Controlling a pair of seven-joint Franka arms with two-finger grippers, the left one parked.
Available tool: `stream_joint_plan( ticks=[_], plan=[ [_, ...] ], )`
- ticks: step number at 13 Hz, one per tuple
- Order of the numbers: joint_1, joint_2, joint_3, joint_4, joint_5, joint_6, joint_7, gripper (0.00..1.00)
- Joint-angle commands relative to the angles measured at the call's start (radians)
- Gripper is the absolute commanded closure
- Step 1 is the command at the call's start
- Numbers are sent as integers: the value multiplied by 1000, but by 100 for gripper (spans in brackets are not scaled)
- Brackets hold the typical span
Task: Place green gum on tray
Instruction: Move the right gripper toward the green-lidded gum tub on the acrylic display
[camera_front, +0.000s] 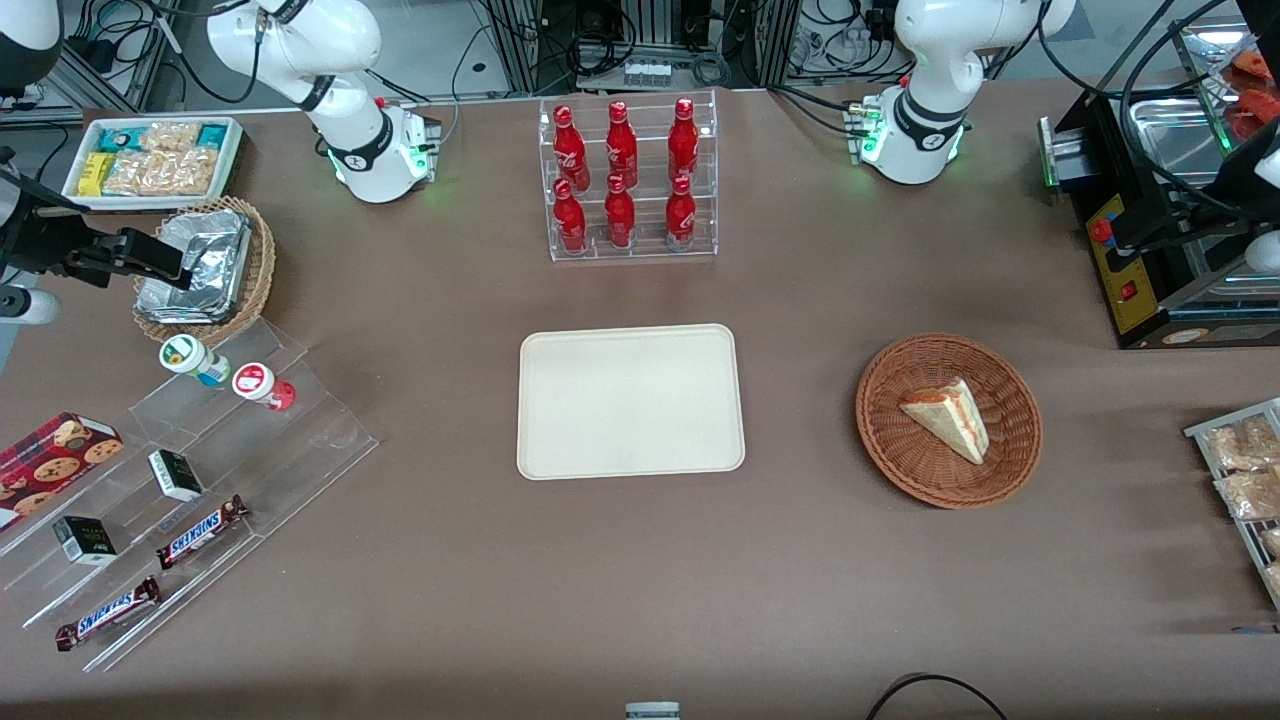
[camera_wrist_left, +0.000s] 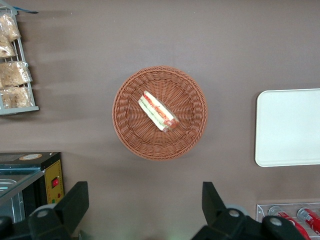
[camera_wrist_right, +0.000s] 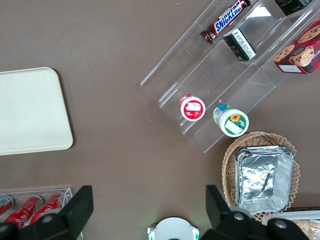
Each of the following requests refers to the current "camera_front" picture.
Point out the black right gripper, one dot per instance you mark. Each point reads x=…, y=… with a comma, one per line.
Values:
x=40, y=243

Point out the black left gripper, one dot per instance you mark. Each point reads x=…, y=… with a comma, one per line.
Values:
x=1208, y=211

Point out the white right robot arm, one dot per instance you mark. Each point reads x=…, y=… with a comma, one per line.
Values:
x=362, y=150

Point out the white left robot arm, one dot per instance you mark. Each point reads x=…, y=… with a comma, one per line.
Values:
x=915, y=130

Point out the stainless steel tray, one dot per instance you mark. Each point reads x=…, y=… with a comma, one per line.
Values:
x=1170, y=135

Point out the steel tray with red packs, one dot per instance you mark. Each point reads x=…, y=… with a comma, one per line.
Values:
x=1255, y=70

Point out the beige plastic tray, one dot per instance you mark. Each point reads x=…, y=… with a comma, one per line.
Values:
x=630, y=402

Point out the stacked foil containers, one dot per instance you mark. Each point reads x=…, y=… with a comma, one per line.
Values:
x=200, y=265

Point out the large clear cracker bag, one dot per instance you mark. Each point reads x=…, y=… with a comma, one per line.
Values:
x=165, y=172

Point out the oval light wicker basket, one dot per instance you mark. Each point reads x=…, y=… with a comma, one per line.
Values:
x=255, y=285

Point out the yellow snack pack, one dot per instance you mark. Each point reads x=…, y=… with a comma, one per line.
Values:
x=95, y=174

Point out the white plastic snack bin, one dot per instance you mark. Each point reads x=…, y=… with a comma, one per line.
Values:
x=228, y=165

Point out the small clear cracker bag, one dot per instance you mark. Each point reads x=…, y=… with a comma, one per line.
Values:
x=170, y=137

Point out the teal snack pack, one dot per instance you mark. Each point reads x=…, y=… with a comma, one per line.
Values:
x=212, y=135
x=120, y=139

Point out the red lid yogurt cup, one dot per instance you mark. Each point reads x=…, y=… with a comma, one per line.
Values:
x=260, y=384

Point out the small black box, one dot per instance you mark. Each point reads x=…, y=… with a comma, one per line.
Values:
x=84, y=541
x=176, y=476

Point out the clear acrylic stepped display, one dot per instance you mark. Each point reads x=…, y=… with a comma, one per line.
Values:
x=300, y=440

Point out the clear bag of crackers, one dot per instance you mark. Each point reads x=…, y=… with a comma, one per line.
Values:
x=1245, y=443
x=1252, y=494

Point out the red cookie box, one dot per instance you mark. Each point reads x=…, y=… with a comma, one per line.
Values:
x=50, y=465

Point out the Snickers chocolate bar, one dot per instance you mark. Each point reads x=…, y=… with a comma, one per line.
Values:
x=108, y=613
x=202, y=532

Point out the wrapped triangle sandwich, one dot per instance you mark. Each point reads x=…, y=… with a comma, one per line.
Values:
x=950, y=415

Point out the round brown wicker basket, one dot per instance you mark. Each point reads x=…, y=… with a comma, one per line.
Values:
x=900, y=450

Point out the red cola bottle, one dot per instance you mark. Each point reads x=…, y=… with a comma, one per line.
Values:
x=570, y=222
x=570, y=150
x=620, y=218
x=683, y=142
x=681, y=218
x=621, y=148

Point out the clear acrylic bottle rack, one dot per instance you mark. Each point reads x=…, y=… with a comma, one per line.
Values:
x=628, y=215

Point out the white power strip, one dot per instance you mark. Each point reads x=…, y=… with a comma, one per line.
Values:
x=647, y=72

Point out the grey device at edge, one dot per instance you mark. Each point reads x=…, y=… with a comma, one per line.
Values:
x=652, y=711

